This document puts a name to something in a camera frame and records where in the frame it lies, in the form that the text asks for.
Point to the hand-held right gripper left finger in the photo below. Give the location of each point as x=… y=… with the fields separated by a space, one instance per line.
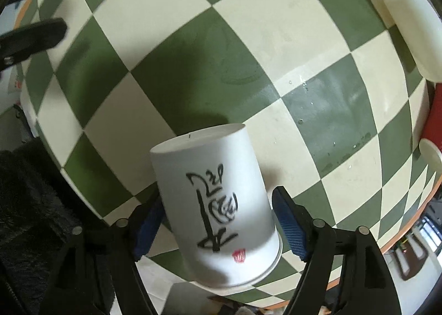
x=147 y=232

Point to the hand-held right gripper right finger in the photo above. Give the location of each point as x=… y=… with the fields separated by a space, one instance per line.
x=289 y=230

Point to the white cup with black print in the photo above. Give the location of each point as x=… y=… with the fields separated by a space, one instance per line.
x=214 y=204

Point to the red cup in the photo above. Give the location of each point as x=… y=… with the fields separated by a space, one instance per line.
x=433 y=121

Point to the plain white cup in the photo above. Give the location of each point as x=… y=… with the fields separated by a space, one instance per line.
x=412 y=28

